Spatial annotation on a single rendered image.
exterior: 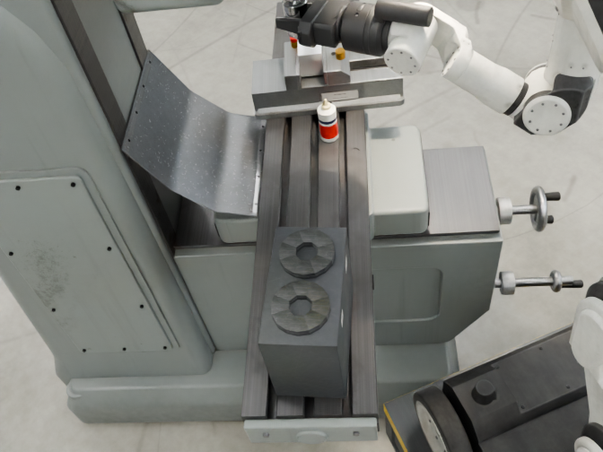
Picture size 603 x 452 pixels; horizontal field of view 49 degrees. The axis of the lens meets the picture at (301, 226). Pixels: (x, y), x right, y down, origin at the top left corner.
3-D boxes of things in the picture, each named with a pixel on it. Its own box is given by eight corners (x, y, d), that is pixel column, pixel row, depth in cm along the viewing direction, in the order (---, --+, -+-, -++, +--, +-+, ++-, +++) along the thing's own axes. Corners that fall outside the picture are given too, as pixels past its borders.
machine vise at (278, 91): (397, 64, 161) (397, 26, 153) (405, 105, 152) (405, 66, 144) (257, 79, 164) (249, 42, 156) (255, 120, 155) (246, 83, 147)
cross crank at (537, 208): (547, 204, 174) (555, 174, 165) (556, 240, 167) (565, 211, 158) (485, 208, 176) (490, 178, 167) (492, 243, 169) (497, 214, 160)
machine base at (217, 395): (440, 256, 235) (442, 221, 220) (460, 419, 198) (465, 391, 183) (116, 271, 248) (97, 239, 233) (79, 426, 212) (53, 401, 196)
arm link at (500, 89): (453, 69, 123) (539, 122, 125) (448, 97, 115) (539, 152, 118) (488, 23, 116) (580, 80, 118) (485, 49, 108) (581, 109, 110)
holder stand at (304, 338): (353, 287, 123) (346, 221, 108) (346, 399, 110) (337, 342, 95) (290, 286, 125) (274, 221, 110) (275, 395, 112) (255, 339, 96)
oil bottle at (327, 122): (338, 129, 150) (335, 91, 141) (338, 142, 147) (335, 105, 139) (320, 131, 150) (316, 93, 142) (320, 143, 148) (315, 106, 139)
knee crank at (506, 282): (579, 276, 170) (583, 263, 166) (584, 296, 167) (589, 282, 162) (492, 280, 173) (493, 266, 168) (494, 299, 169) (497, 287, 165)
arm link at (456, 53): (401, 15, 121) (463, 53, 122) (384, 50, 117) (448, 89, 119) (417, -6, 115) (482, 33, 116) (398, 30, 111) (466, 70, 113)
